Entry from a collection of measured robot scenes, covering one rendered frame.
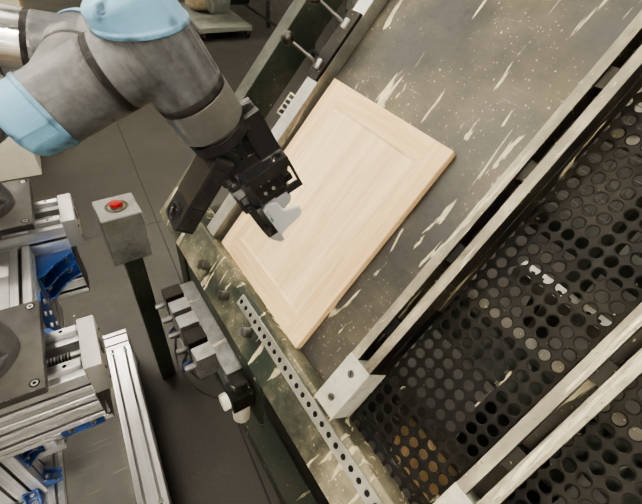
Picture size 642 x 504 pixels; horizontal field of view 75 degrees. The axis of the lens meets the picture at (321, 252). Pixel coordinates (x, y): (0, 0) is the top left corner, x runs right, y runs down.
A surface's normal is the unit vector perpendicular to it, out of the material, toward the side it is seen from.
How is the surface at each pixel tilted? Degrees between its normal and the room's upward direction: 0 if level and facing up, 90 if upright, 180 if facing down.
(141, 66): 88
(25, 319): 0
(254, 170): 28
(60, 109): 83
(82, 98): 88
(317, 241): 50
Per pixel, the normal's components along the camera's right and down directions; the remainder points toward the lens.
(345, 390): -0.59, -0.22
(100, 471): 0.07, -0.74
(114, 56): 0.07, 0.26
